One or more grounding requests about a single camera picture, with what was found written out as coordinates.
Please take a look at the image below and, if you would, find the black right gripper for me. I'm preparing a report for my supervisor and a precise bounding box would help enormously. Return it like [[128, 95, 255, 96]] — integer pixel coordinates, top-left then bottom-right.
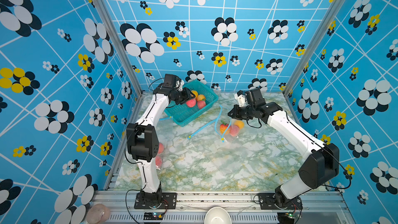
[[226, 105, 256, 120]]

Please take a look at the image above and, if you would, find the teal plastic mesh basket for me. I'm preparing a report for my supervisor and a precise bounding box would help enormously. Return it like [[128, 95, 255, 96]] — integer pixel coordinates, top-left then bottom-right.
[[164, 79, 219, 127]]

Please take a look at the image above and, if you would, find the pink fuzzy peach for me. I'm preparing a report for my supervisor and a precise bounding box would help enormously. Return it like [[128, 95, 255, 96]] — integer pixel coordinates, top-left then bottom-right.
[[229, 125, 240, 136]]

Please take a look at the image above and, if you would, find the yellow round peach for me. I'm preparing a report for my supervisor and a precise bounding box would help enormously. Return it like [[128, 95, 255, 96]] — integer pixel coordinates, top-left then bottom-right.
[[234, 120, 245, 129]]

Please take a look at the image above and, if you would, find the clear zip bag blue zipper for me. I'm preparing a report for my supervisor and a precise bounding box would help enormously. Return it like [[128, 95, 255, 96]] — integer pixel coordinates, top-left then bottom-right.
[[155, 117, 174, 171]]

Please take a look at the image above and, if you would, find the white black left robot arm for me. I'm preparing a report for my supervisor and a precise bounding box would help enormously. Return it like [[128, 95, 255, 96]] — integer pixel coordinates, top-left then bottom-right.
[[126, 82, 194, 207]]

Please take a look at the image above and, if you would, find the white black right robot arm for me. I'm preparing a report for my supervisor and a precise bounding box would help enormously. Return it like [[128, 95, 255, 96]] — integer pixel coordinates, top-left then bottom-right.
[[228, 102, 340, 208]]

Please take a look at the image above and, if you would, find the yellow red peach top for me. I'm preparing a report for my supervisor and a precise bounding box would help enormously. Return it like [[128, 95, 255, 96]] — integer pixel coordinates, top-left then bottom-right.
[[191, 90, 199, 97]]

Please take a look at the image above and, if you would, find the white bowl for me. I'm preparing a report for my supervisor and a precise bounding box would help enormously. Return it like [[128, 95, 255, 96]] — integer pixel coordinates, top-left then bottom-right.
[[204, 206, 232, 224]]

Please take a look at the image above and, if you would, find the pink lumpy object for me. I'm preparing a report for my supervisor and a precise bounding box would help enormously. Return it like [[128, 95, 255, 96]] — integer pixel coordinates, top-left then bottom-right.
[[86, 204, 110, 224]]

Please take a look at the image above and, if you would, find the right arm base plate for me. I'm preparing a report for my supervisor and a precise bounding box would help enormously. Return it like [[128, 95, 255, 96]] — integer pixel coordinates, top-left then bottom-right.
[[254, 193, 303, 210]]

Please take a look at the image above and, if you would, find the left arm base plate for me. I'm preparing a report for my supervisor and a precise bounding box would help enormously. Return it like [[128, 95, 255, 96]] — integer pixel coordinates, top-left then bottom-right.
[[134, 191, 177, 209]]

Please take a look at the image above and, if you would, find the aluminium front rail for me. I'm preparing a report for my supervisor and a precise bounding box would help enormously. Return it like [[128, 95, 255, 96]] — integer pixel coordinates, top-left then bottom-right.
[[92, 190, 355, 224]]

